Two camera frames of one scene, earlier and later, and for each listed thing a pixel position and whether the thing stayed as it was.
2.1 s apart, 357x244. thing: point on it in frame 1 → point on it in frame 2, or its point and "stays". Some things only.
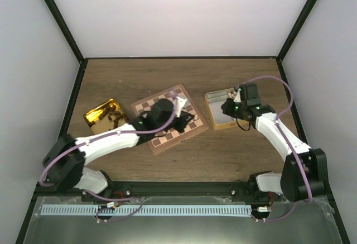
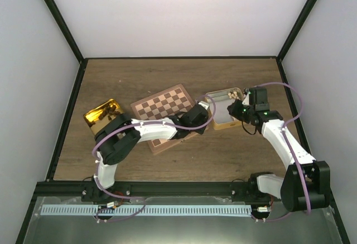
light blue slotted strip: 113,209 stays
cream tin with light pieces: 220,119 stays
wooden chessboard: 160,142 stays
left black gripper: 184,122 → 201,130
